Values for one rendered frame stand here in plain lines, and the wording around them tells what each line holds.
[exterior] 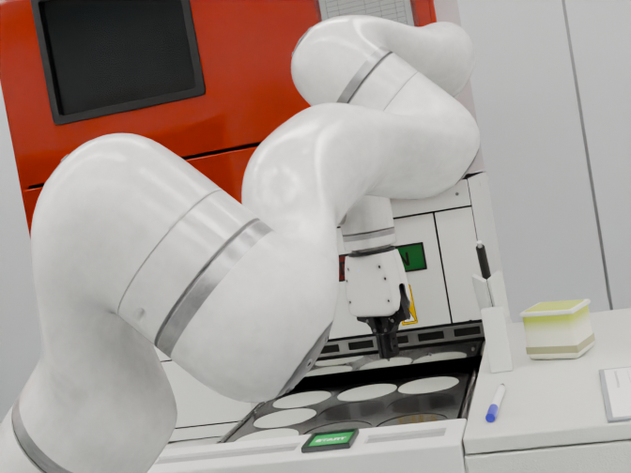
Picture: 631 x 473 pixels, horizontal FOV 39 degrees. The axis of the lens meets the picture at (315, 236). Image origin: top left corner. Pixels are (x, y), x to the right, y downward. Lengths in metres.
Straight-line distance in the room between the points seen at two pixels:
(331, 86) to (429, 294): 0.69
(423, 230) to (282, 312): 0.97
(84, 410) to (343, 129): 0.33
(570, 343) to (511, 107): 1.86
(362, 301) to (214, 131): 0.41
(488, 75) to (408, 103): 2.11
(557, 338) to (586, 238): 1.81
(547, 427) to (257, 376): 0.43
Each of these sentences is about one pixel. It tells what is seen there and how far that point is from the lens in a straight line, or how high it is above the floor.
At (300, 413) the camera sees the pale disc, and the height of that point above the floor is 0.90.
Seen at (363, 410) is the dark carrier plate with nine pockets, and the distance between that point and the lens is 1.39.
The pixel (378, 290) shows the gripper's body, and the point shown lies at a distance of 1.39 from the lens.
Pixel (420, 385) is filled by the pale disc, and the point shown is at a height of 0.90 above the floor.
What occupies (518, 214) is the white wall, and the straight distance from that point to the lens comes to 3.03.
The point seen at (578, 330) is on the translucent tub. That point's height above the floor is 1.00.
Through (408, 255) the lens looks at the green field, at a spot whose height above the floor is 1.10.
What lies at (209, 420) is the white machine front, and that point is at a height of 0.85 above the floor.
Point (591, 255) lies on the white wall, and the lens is 3.05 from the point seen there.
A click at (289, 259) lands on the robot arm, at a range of 0.62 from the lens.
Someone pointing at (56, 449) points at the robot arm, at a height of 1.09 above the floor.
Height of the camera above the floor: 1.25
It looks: 3 degrees down
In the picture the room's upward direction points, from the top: 10 degrees counter-clockwise
